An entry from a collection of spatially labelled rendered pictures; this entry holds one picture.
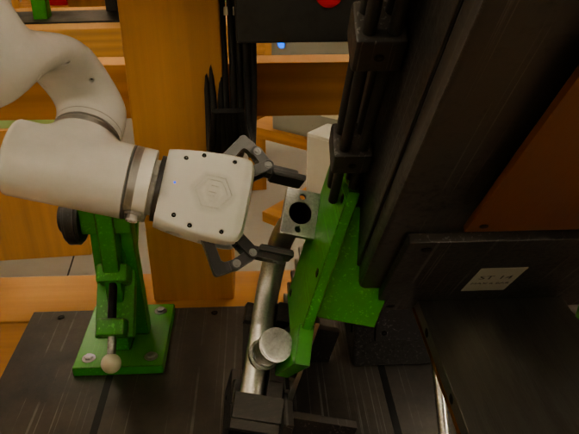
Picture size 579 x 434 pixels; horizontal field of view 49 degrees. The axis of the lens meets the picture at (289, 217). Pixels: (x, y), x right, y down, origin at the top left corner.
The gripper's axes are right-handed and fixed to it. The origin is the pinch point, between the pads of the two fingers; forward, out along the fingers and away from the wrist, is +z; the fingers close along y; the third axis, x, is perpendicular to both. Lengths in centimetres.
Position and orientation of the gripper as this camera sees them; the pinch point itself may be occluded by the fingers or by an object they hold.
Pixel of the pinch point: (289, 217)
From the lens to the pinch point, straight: 73.4
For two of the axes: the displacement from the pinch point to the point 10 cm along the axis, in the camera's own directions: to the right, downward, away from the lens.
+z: 9.6, 2.1, 1.7
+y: 1.5, -9.4, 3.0
